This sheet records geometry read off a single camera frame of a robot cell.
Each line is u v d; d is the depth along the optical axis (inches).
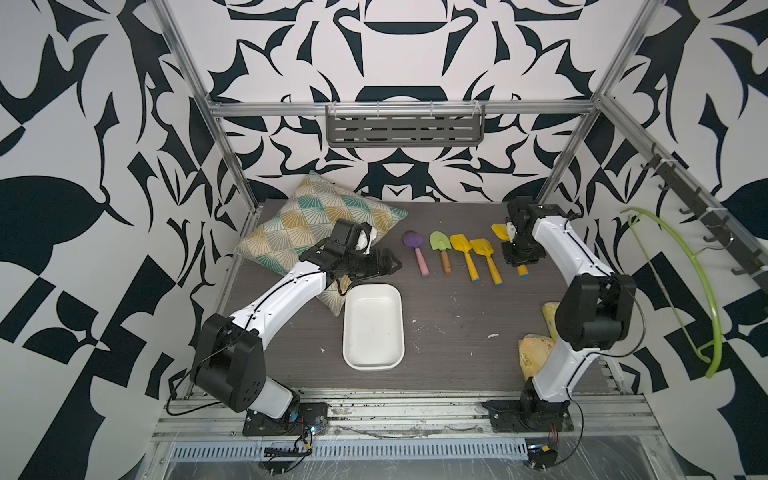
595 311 19.3
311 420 29.2
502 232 36.6
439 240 42.6
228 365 16.5
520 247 30.3
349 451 30.5
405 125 38.6
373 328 35.2
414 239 43.1
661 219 28.1
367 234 29.1
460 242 42.5
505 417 29.2
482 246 41.4
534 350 32.3
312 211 37.2
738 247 21.3
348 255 25.3
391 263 29.4
